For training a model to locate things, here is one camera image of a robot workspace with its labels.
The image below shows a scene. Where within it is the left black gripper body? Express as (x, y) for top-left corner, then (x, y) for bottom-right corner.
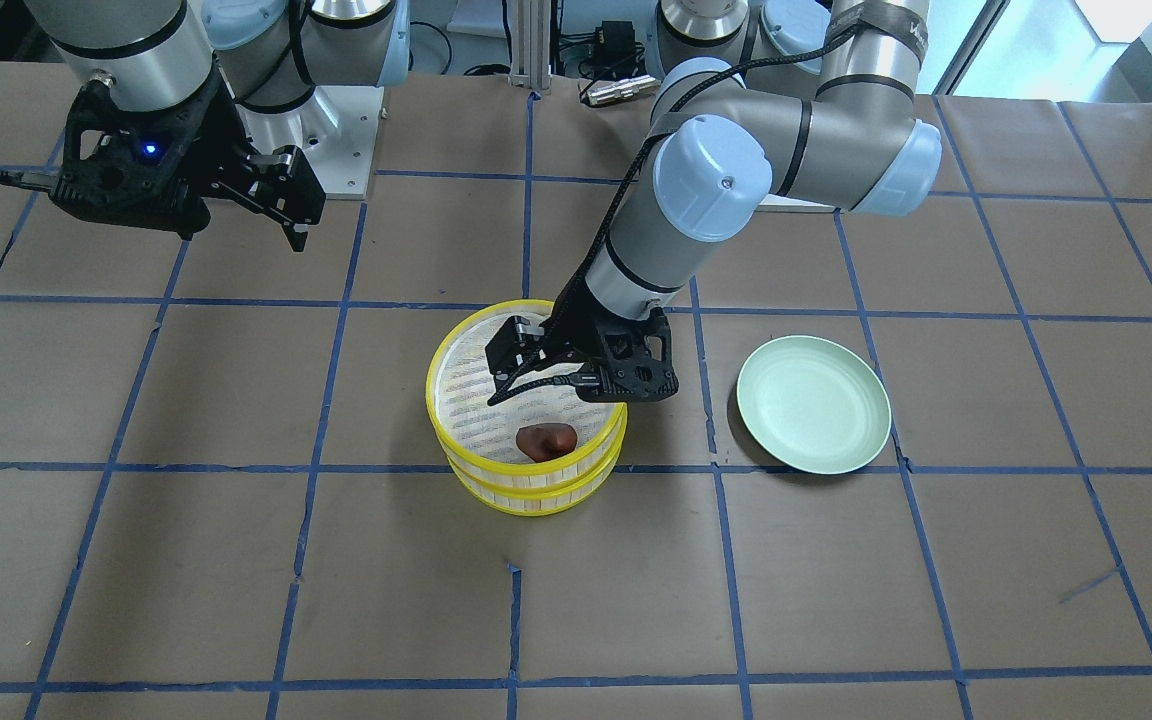
(484, 300), (679, 404)

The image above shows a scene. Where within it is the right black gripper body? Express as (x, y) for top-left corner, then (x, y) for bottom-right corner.
(46, 79), (326, 240)

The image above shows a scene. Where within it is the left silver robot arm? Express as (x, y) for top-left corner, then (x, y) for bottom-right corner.
(484, 1), (943, 406)

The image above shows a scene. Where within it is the black power adapter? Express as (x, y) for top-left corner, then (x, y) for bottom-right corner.
(590, 20), (637, 70)

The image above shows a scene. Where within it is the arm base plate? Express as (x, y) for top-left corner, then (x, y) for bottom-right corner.
(756, 194), (838, 213)
(238, 86), (385, 200)

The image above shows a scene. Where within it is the silver cylindrical connector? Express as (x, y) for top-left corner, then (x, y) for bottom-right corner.
(579, 74), (660, 108)

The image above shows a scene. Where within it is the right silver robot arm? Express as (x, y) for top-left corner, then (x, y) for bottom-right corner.
(0, 1), (411, 252)

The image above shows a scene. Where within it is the yellow steamer basket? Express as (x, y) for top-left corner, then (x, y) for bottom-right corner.
(448, 425), (626, 518)
(425, 300), (628, 479)

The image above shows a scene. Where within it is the aluminium frame post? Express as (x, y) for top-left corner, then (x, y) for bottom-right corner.
(505, 1), (556, 97)

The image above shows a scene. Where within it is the brown bun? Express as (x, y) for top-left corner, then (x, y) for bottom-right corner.
(515, 420), (579, 462)

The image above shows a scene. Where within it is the green plate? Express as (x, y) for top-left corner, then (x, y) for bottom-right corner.
(735, 334), (892, 475)

